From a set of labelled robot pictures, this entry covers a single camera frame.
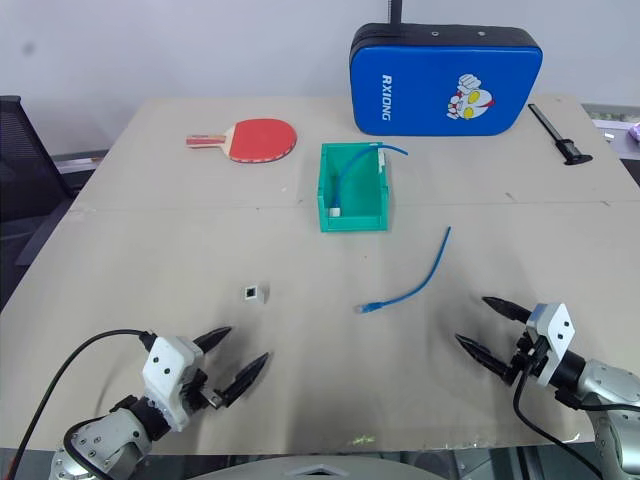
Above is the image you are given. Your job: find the red table tennis paddle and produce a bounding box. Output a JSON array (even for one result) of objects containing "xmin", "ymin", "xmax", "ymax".
[{"xmin": 185, "ymin": 118, "xmax": 299, "ymax": 165}]

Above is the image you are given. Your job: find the grey rounded robot torso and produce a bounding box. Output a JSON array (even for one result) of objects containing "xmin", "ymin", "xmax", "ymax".
[{"xmin": 219, "ymin": 452, "xmax": 451, "ymax": 480}]

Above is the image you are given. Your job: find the black plastic caliper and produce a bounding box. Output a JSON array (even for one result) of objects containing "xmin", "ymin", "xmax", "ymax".
[{"xmin": 527, "ymin": 103, "xmax": 594, "ymax": 167}]

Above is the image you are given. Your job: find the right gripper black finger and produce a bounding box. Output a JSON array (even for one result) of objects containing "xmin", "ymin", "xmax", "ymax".
[
  {"xmin": 481, "ymin": 295, "xmax": 533, "ymax": 324},
  {"xmin": 453, "ymin": 333, "xmax": 517, "ymax": 385}
]

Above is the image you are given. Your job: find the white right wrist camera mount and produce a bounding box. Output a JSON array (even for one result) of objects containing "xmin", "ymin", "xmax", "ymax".
[{"xmin": 523, "ymin": 301, "xmax": 577, "ymax": 390}]

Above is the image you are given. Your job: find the dark side desk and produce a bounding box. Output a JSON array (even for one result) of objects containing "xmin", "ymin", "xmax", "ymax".
[{"xmin": 579, "ymin": 101, "xmax": 640, "ymax": 191}]

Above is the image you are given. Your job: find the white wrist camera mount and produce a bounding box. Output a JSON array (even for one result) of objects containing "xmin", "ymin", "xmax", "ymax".
[
  {"xmin": 523, "ymin": 301, "xmax": 577, "ymax": 390},
  {"xmin": 141, "ymin": 335, "xmax": 205, "ymax": 432}
]

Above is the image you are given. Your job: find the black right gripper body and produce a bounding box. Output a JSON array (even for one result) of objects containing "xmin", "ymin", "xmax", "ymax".
[{"xmin": 503, "ymin": 331, "xmax": 549, "ymax": 387}]

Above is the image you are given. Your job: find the blue cable with white socket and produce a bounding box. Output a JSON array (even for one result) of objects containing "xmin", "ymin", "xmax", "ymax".
[{"xmin": 328, "ymin": 144, "xmax": 409, "ymax": 218}]

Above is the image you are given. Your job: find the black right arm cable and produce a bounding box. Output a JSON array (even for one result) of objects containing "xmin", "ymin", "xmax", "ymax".
[{"xmin": 511, "ymin": 360, "xmax": 609, "ymax": 480}]

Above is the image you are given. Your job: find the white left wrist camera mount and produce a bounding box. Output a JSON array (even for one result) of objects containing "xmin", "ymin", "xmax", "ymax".
[{"xmin": 141, "ymin": 335, "xmax": 205, "ymax": 432}]

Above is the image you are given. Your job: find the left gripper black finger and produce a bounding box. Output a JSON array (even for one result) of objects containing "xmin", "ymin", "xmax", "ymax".
[
  {"xmin": 192, "ymin": 326, "xmax": 234, "ymax": 352},
  {"xmin": 221, "ymin": 351, "xmax": 271, "ymax": 407}
]

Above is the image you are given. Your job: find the small white cube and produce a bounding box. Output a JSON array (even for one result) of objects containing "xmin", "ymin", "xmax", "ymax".
[{"xmin": 241, "ymin": 282, "xmax": 271, "ymax": 305}]

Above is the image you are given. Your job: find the blue ethernet cable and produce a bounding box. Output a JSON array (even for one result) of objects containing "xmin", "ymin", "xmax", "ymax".
[{"xmin": 353, "ymin": 226, "xmax": 452, "ymax": 315}]

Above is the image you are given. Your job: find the black mesh office chair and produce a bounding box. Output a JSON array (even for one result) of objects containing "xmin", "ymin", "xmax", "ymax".
[{"xmin": 0, "ymin": 94, "xmax": 77, "ymax": 266}]

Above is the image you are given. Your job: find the green plastic bin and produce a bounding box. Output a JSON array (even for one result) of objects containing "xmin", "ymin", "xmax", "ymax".
[{"xmin": 317, "ymin": 141, "xmax": 391, "ymax": 234}]

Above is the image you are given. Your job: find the blue RXIONG kick pad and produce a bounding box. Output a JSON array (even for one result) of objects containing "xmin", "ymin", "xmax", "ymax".
[{"xmin": 349, "ymin": 22, "xmax": 545, "ymax": 137}]

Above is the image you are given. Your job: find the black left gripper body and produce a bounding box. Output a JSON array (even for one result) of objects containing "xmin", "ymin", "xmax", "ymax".
[{"xmin": 179, "ymin": 368, "xmax": 227, "ymax": 412}]

